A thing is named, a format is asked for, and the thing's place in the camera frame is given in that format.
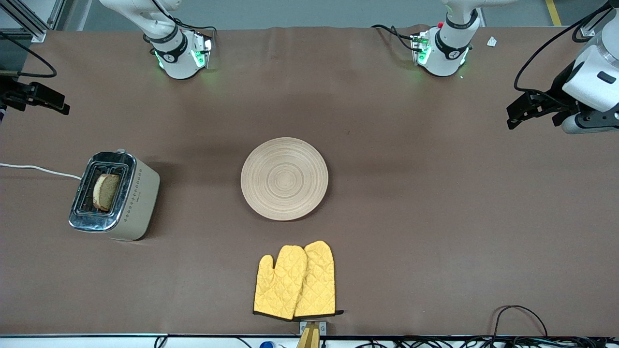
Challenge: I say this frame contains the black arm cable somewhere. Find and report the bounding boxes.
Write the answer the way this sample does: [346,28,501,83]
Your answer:
[0,30,57,78]
[514,1,619,97]

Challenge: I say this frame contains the aluminium frame post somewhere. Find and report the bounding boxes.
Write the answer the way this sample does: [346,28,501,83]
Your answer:
[580,0,611,37]
[0,0,66,43]

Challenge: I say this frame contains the black cable bundle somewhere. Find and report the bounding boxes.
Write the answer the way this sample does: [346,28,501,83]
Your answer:
[358,336,619,348]

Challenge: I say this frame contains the yellow quilted oven mitt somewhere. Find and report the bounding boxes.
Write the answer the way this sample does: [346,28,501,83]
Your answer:
[253,246,308,320]
[294,241,345,318]

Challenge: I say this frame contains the black looped cable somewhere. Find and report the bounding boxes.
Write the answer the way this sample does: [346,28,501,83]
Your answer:
[492,305,549,339]

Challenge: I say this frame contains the beige chrome toaster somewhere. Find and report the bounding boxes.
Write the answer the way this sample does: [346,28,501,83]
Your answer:
[69,149,161,241]

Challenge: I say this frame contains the round wooden plate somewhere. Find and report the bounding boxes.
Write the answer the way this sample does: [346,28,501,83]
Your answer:
[240,137,329,221]

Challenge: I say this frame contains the black left base cable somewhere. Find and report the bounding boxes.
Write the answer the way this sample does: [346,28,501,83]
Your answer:
[371,24,417,51]

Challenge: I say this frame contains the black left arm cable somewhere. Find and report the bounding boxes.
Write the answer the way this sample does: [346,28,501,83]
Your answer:
[514,1,619,97]

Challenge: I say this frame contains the black right base cable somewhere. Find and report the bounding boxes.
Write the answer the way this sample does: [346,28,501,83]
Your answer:
[151,0,217,34]

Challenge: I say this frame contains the left base box green light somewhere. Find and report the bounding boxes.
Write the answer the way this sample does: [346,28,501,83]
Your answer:
[411,31,432,66]

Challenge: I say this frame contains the black base cable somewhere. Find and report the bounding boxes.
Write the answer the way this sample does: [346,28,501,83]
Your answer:
[371,24,417,51]
[151,0,217,34]

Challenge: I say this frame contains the right base box green light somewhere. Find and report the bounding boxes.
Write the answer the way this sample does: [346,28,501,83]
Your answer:
[191,31,214,68]

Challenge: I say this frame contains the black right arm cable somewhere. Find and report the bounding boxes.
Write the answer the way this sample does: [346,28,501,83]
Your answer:
[0,30,57,78]

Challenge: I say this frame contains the wooden camera mount bracket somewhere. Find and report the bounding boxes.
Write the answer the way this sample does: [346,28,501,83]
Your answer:
[296,320,327,348]

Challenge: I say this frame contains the white toaster power cable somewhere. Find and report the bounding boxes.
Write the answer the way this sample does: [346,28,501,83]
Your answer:
[0,163,82,180]

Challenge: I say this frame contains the base box green light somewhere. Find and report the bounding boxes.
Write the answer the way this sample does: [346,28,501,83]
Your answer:
[411,31,432,66]
[191,31,214,68]

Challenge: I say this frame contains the brown bread slice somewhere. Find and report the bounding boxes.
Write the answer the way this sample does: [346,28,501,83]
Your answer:
[92,173,121,212]

